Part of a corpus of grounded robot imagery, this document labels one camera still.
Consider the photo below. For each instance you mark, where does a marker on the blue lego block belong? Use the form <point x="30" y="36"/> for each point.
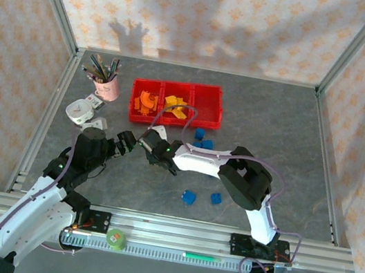
<point x="196" y="144"/>
<point x="216" y="198"/>
<point x="199" y="134"/>
<point x="208" y="144"/>
<point x="189" y="197"/>

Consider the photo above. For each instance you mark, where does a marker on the long yellow lego brick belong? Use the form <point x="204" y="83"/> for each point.
<point x="179" y="113"/>

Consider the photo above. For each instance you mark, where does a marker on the orange curved lego piece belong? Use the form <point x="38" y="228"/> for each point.
<point x="152" y="105"/>
<point x="145" y="94"/>

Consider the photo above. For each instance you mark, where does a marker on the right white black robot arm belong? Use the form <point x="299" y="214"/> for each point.
<point x="245" y="182"/>

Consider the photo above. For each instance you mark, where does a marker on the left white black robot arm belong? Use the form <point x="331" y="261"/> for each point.
<point x="25" y="219"/>

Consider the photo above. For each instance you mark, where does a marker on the red plastic bin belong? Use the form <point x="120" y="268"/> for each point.
<point x="208" y="106"/>
<point x="143" y="119"/>
<point x="177" y="123"/>

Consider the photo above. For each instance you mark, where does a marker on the white alarm clock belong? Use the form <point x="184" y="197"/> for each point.
<point x="79" y="111"/>

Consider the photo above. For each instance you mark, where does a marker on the small white red card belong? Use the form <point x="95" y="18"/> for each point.
<point x="93" y="100"/>

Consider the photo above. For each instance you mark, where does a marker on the pink mug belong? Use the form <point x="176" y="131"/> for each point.
<point x="107" y="90"/>

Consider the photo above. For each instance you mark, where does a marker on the coloured pencil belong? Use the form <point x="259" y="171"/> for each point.
<point x="101" y="65"/>
<point x="111" y="67"/>
<point x="90" y="71"/>
<point x="97" y="65"/>
<point x="116" y="68"/>

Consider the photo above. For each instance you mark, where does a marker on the green tape roll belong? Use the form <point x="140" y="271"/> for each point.
<point x="116" y="239"/>

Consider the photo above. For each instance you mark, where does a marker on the green marker pen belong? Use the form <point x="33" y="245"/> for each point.
<point x="201" y="257"/>

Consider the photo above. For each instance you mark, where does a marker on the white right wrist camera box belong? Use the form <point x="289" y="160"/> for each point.
<point x="159" y="131"/>

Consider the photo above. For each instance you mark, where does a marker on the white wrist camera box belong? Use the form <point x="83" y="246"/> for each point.
<point x="95" y="123"/>
<point x="159" y="131"/>

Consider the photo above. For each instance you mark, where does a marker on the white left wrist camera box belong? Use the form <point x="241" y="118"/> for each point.
<point x="95" y="123"/>

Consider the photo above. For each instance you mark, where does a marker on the aluminium table side rail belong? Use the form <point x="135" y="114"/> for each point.
<point x="325" y="132"/>
<point x="41" y="120"/>

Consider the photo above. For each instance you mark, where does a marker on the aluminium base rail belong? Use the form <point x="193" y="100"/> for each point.
<point x="170" y="229"/>

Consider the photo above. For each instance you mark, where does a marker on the aluminium table end rail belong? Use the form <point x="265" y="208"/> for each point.
<point x="197" y="66"/>

